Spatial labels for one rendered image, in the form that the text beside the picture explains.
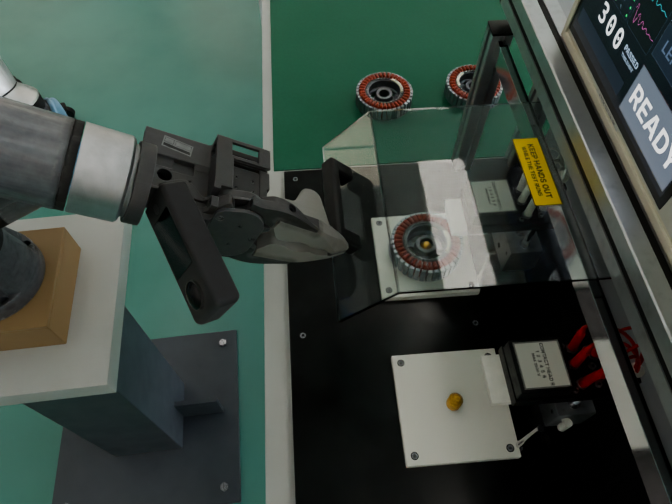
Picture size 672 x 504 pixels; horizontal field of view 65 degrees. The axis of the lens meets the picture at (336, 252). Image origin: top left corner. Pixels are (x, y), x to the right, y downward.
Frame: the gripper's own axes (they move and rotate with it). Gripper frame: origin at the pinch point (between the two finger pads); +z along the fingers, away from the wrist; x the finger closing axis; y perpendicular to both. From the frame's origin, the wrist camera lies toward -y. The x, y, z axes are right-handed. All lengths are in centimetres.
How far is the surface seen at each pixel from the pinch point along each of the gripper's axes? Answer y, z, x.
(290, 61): 68, 11, 29
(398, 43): 72, 32, 17
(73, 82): 157, -32, 140
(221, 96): 144, 21, 109
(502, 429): -12.3, 32.1, 13.1
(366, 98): 51, 22, 18
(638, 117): 5.9, 19.2, -23.1
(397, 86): 55, 28, 15
